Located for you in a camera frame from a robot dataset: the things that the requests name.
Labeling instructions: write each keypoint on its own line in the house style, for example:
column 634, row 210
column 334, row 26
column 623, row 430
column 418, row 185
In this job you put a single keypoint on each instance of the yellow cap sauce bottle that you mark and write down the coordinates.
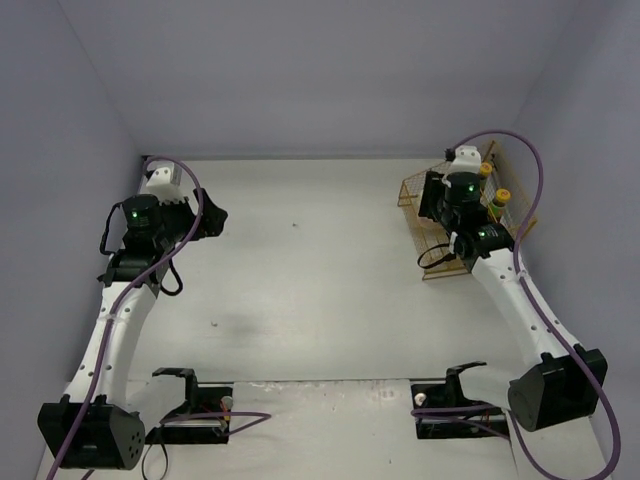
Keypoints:
column 498, row 204
column 485, row 172

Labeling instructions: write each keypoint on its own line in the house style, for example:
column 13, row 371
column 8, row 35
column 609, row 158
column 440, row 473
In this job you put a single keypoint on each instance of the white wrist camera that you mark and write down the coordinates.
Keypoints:
column 464, row 158
column 164, row 183

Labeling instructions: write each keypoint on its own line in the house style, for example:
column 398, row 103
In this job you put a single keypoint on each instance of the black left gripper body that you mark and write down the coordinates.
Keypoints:
column 198, row 216

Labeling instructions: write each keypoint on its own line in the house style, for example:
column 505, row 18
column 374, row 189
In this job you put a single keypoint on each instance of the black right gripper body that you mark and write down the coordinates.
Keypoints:
column 430, row 195

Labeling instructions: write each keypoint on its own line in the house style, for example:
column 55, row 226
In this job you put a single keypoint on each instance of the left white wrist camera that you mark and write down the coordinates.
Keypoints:
column 164, row 183

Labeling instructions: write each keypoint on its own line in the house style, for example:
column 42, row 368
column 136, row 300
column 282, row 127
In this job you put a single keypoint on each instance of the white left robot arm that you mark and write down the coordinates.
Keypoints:
column 97, row 425

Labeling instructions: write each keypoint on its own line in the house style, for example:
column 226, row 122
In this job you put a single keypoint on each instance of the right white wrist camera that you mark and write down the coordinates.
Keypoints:
column 464, row 158

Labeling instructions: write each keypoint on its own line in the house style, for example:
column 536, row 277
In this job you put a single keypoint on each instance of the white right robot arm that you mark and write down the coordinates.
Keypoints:
column 560, row 376

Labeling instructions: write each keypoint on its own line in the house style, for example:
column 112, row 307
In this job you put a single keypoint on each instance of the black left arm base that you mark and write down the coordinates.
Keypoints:
column 195, row 398

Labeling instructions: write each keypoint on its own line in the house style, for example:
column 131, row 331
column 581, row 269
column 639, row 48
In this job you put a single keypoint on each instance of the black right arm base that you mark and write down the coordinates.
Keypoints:
column 451, row 415

